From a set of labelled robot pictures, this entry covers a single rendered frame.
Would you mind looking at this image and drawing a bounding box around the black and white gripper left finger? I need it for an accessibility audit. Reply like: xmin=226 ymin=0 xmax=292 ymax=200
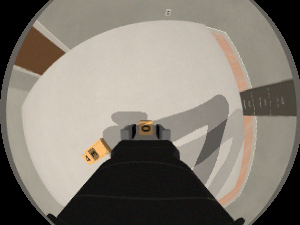
xmin=121 ymin=124 xmax=136 ymax=140

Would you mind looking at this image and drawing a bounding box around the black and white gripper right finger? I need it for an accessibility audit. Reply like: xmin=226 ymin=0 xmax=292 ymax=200
xmin=156 ymin=124 xmax=171 ymax=141

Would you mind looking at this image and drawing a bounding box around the small wooden tray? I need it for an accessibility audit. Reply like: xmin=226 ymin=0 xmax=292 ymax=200
xmin=84 ymin=138 xmax=112 ymax=164

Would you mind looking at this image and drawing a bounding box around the wooden number cube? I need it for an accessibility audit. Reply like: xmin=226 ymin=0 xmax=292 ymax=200
xmin=82 ymin=148 xmax=100 ymax=165
xmin=139 ymin=120 xmax=153 ymax=135

